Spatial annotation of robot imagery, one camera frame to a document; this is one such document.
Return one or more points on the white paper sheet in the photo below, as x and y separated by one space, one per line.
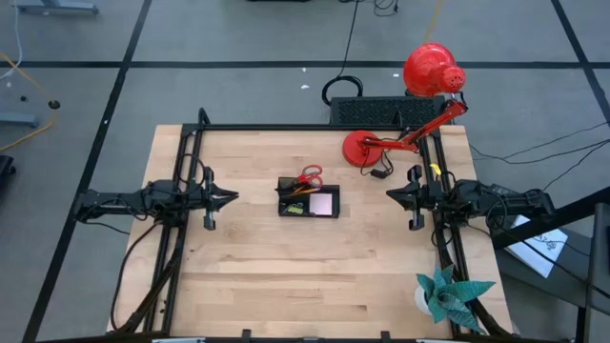
538 248

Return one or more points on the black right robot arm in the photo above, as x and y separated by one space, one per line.
505 200

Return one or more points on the pink sticky note pad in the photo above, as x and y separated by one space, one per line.
321 204

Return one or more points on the black floor disc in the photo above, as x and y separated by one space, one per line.
54 105

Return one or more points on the teal paper plant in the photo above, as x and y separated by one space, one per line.
448 300

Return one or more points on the black perforated box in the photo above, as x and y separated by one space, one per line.
372 112

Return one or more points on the orange pencil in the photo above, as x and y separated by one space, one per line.
311 191
298 189

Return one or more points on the black caster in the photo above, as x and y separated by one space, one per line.
6 164

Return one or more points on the black metal table frame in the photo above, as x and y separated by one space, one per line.
310 127

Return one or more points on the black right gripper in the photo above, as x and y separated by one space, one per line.
433 197

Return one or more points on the black beam stand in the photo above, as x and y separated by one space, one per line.
600 267

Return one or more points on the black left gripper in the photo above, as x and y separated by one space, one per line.
200 199

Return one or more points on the black mesh desk organizer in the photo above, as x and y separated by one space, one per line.
336 205

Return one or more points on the grey table foot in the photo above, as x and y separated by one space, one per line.
57 7
19 120

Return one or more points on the red desk lamp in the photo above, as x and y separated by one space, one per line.
431 69

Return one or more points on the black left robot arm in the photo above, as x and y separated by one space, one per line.
119 202

